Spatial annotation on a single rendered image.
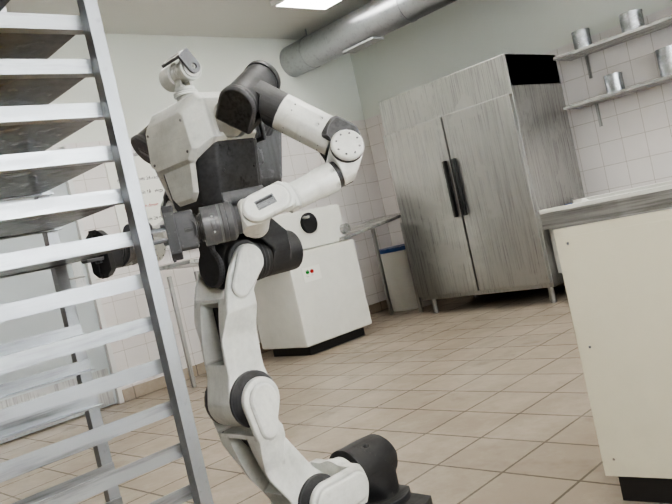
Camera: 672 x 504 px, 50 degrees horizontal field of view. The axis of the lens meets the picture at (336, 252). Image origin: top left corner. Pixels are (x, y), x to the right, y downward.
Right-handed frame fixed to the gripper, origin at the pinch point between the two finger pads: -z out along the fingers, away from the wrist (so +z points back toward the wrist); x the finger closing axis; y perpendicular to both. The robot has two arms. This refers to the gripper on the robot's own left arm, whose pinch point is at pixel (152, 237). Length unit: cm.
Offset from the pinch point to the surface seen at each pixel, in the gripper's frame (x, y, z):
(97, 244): 0.5, 11.5, -10.4
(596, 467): -105, -58, 124
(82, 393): -26.9, 16.5, -18.7
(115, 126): 23.1, 9.9, -2.0
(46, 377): -26.8, -24.1, -32.0
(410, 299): -96, -547, 226
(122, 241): 0.2, 8.8, -5.7
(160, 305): -14.3, 9.7, -1.2
